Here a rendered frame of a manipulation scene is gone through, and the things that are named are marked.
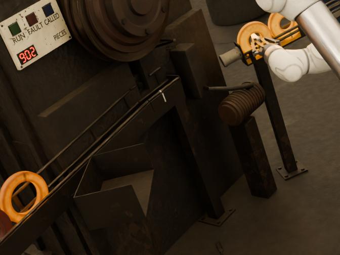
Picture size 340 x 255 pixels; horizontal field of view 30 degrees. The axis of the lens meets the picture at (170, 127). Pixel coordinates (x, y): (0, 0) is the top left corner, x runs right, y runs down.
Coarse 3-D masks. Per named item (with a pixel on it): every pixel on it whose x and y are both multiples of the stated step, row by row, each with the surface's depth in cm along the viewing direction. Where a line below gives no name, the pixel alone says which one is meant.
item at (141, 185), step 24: (96, 168) 229; (120, 168) 229; (144, 168) 228; (96, 192) 204; (120, 192) 202; (144, 192) 218; (96, 216) 208; (120, 216) 207; (144, 216) 206; (144, 240) 227
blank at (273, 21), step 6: (270, 18) 277; (276, 18) 277; (270, 24) 277; (276, 24) 278; (294, 24) 280; (276, 30) 279; (282, 30) 279; (294, 30) 281; (282, 36) 280; (294, 36) 282
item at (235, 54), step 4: (236, 48) 278; (228, 52) 279; (232, 52) 278; (236, 52) 278; (240, 52) 278; (220, 56) 279; (224, 56) 278; (228, 56) 278; (232, 56) 278; (236, 56) 278; (240, 56) 278; (220, 60) 283; (224, 60) 277; (228, 60) 278; (232, 60) 278; (236, 60) 280; (224, 64) 278; (228, 64) 279
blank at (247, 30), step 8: (248, 24) 276; (256, 24) 276; (264, 24) 277; (240, 32) 276; (248, 32) 276; (256, 32) 277; (264, 32) 278; (240, 40) 277; (248, 40) 278; (248, 48) 279; (256, 56) 281
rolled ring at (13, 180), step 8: (16, 176) 220; (24, 176) 222; (32, 176) 224; (8, 184) 218; (16, 184) 220; (40, 184) 227; (0, 192) 219; (8, 192) 218; (40, 192) 227; (48, 192) 229; (0, 200) 218; (8, 200) 218; (40, 200) 227; (8, 208) 219; (16, 216) 221
